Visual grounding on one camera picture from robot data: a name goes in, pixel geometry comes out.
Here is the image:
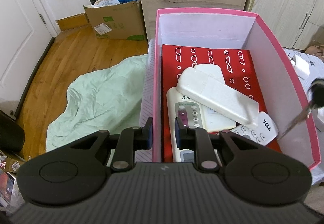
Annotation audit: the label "white TCL remote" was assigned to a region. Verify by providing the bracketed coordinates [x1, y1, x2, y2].
[231, 111, 278, 146]

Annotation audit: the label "silver keys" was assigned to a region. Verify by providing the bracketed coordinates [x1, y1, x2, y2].
[277, 104, 315, 140]

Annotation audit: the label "pink cardboard box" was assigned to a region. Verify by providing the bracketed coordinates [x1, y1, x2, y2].
[153, 8, 308, 162]

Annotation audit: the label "cream air conditioner remote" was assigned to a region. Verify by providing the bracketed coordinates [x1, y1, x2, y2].
[176, 67, 259, 129]

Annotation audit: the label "white door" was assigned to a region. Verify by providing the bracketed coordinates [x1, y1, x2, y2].
[1, 0, 56, 119]

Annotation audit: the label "mint green sheet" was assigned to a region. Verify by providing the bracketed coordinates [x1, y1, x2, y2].
[46, 54, 147, 151]

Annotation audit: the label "grey-button air conditioner remote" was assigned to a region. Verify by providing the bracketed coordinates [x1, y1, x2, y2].
[166, 87, 220, 163]

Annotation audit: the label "white square charger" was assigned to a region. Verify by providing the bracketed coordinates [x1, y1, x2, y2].
[291, 54, 310, 80]

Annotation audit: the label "cardboard box on floor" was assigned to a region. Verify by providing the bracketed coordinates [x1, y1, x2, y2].
[84, 1, 147, 41]

